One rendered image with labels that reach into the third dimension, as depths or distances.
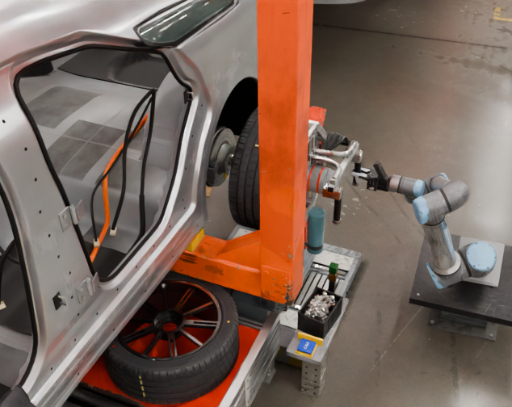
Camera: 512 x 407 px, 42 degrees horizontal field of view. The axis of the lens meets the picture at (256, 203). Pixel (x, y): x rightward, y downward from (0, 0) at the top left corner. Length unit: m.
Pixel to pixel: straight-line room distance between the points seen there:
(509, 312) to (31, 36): 2.63
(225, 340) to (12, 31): 1.62
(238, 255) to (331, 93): 3.11
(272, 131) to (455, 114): 3.40
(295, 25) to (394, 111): 3.48
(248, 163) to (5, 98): 1.41
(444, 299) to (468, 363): 0.38
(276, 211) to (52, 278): 1.02
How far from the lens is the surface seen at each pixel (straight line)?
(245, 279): 3.25
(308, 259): 4.05
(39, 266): 2.32
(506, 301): 3.79
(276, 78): 2.56
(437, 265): 3.50
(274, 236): 2.99
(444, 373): 3.77
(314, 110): 3.48
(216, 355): 3.10
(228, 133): 3.65
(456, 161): 5.31
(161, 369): 3.07
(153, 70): 4.58
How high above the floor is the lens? 2.88
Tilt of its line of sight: 38 degrees down
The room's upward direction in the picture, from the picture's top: 1 degrees counter-clockwise
